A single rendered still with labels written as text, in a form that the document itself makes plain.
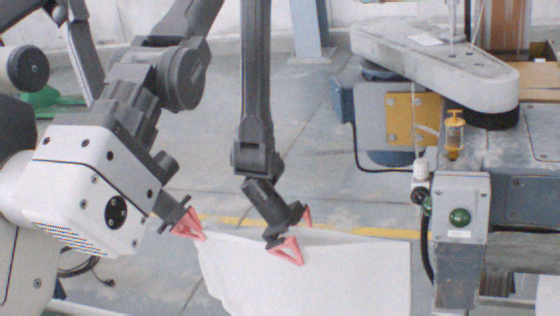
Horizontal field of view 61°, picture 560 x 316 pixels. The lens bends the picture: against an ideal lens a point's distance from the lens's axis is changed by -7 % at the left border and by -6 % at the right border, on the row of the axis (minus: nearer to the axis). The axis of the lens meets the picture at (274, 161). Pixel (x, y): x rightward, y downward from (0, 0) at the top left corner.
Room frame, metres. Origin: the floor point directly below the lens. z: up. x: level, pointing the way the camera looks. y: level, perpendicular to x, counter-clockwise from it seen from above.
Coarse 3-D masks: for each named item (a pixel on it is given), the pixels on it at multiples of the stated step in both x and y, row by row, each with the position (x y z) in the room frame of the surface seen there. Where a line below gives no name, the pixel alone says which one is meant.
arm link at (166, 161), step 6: (162, 150) 1.07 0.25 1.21; (156, 156) 1.05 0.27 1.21; (162, 156) 1.06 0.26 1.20; (168, 156) 1.07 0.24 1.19; (162, 162) 1.05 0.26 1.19; (168, 162) 1.05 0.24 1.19; (174, 162) 1.06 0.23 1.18; (168, 168) 1.04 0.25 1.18; (174, 168) 1.05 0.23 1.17; (168, 174) 1.03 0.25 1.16; (174, 174) 1.05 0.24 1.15; (168, 180) 1.03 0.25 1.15; (162, 186) 1.04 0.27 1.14
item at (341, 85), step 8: (336, 80) 1.09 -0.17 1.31; (344, 80) 1.08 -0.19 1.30; (352, 80) 1.08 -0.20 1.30; (360, 80) 1.07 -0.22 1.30; (336, 88) 1.06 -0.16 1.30; (344, 88) 1.04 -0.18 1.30; (336, 96) 1.07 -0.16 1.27; (344, 96) 1.04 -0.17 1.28; (352, 96) 1.04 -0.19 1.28; (336, 104) 1.08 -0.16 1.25; (344, 104) 1.04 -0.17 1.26; (352, 104) 1.04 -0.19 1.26; (336, 112) 1.09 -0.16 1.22; (344, 112) 1.04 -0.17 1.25; (352, 112) 1.04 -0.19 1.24; (344, 120) 1.04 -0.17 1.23; (352, 120) 1.04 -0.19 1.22
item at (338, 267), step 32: (224, 256) 0.93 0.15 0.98; (256, 256) 0.88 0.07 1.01; (320, 256) 0.83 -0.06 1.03; (352, 256) 0.82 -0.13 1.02; (384, 256) 0.80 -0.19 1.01; (224, 288) 0.95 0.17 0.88; (256, 288) 0.89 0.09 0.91; (288, 288) 0.85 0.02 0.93; (320, 288) 0.83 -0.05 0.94; (352, 288) 0.82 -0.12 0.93; (384, 288) 0.81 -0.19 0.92
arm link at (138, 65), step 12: (132, 48) 0.62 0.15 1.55; (144, 48) 0.61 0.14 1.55; (156, 48) 0.61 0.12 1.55; (120, 60) 0.60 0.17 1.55; (132, 60) 0.60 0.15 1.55; (144, 60) 0.59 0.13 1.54; (156, 60) 0.58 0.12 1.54; (108, 72) 0.58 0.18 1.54; (120, 72) 0.57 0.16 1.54; (132, 72) 0.56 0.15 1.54; (144, 72) 0.56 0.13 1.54; (144, 84) 0.55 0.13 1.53
